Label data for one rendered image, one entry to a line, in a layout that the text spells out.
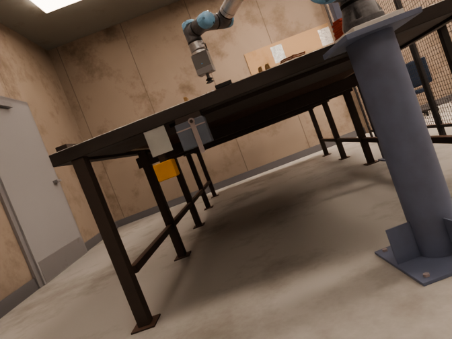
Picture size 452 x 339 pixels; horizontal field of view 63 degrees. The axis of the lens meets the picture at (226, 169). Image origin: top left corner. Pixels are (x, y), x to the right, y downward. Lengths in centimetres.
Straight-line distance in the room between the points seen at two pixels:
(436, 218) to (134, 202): 586
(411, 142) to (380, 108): 16
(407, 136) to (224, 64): 558
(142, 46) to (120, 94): 94
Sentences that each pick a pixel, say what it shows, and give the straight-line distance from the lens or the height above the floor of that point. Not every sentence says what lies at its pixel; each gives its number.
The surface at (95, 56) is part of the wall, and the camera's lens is 717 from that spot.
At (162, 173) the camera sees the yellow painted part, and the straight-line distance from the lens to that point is 166.
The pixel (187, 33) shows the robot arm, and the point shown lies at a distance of 193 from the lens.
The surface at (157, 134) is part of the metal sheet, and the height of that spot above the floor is 82.
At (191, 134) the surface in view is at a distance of 163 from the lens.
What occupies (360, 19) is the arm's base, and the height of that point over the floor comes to 91.
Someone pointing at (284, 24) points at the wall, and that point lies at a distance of 710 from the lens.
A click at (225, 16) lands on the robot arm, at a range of 191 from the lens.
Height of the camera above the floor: 66
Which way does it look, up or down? 3 degrees down
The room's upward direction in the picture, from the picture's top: 21 degrees counter-clockwise
